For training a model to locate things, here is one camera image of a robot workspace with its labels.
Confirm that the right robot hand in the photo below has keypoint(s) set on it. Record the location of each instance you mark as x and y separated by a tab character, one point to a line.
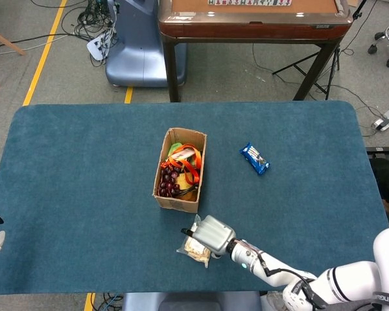
215	236

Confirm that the clear bag of white snacks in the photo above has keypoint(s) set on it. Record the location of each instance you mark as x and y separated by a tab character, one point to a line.
194	249

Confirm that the blue cookie snack pack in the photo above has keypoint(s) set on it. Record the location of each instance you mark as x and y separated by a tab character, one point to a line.
254	158

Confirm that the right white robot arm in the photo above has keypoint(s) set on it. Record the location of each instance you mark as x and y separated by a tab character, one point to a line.
343	282

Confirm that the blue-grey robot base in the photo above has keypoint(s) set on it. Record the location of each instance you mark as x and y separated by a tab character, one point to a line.
139	55

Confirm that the open cardboard box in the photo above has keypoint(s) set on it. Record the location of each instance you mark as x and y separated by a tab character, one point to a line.
176	204

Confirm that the clear plastic wrap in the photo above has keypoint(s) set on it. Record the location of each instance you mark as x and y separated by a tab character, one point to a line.
274	303

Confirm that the purple grape bunch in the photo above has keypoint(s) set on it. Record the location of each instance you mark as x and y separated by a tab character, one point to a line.
167	184

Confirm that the grey robot torso base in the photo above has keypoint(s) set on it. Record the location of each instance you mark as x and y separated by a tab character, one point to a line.
188	303

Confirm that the blue felt table mat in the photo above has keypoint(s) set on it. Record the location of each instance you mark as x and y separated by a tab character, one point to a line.
84	178

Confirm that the wooden pole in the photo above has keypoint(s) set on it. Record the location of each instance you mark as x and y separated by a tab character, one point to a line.
6	42

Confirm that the brown mahjong table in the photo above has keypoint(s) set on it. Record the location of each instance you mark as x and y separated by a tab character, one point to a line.
246	30

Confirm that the white and black power strip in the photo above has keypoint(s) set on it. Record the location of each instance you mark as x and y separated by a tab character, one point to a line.
387	118

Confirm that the black tripod stand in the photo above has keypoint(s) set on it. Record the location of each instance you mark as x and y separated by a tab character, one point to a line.
336	60

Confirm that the white power strip with plugs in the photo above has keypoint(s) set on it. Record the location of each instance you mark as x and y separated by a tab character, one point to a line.
95	47

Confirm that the face-up mahjong tile row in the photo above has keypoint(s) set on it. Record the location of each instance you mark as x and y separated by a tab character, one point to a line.
246	2

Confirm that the black frame beside table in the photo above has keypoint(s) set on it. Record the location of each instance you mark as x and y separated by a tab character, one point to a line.
387	175

